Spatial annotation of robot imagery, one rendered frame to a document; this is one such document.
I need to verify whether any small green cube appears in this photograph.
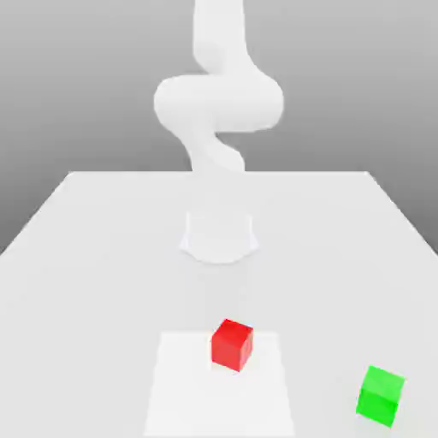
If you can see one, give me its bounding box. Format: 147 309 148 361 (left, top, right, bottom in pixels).
355 364 406 429

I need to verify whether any small red cube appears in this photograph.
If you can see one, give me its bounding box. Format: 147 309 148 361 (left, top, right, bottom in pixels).
210 318 255 373

